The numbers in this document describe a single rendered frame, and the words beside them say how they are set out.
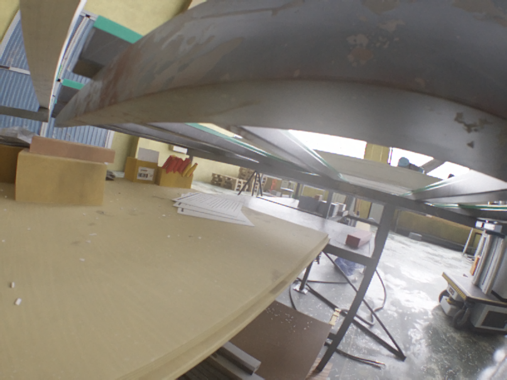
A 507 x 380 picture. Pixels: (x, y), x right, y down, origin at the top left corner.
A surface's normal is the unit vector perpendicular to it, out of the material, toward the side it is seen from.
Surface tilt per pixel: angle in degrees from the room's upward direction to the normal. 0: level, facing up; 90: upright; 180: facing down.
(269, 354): 0
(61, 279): 0
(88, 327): 0
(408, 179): 90
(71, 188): 90
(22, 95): 90
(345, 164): 90
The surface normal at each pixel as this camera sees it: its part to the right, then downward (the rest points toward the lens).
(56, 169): 0.80, 0.24
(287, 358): 0.23, -0.97
